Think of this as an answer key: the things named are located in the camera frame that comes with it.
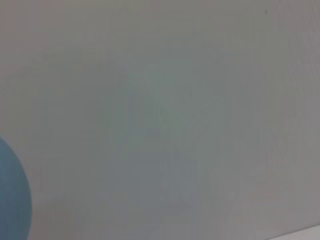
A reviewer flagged blue bowl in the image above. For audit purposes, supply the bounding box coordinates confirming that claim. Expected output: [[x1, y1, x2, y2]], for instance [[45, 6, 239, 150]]
[[0, 136, 33, 240]]

